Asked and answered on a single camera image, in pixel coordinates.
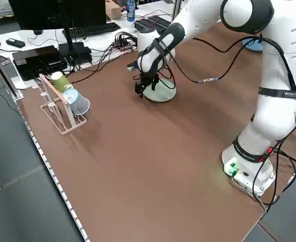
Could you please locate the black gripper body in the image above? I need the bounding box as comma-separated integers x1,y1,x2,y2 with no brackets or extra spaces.
139,71,159,84

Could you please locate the green plate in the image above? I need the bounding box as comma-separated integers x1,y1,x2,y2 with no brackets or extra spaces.
142,78,177,103

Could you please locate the blue plate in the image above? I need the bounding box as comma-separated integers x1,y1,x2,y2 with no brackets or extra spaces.
241,37,264,53

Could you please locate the USB hub with plugs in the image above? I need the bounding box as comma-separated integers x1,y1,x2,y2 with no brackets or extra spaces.
114,31,140,52

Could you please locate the black finned power supply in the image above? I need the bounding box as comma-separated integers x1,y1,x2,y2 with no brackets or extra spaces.
147,15,173,31
134,19,163,33

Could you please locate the pale blue translucent cup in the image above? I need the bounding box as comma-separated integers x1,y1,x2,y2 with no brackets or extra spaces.
62,88,91,116

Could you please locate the blue-labelled water bottle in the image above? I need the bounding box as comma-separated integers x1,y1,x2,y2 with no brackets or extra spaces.
127,0,136,22

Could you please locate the black keyboard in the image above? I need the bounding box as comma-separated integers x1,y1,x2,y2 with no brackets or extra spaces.
69,22,122,39

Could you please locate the brown cardboard box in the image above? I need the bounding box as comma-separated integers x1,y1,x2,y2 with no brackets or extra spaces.
105,0,122,21

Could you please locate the green paper cup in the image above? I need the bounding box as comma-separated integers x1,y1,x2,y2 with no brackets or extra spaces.
50,71,74,93

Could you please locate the black flat device box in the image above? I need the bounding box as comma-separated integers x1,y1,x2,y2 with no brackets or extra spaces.
12,45,68,81

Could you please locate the black computer monitor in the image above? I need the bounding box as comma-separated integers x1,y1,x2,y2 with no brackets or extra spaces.
8,0,107,56

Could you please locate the small black handheld device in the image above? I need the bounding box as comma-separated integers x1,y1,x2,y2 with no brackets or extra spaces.
6,38,26,48

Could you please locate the black cable with silver connector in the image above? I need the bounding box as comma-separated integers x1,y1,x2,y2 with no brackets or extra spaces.
192,35,296,142

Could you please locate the aluminium profile post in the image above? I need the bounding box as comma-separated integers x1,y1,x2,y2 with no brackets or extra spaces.
171,0,183,18

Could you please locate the pink wire cup rack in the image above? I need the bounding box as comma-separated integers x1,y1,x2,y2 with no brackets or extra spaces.
38,74,87,136

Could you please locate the black arm base cable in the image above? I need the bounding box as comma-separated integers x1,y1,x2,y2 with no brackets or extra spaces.
248,146,296,210

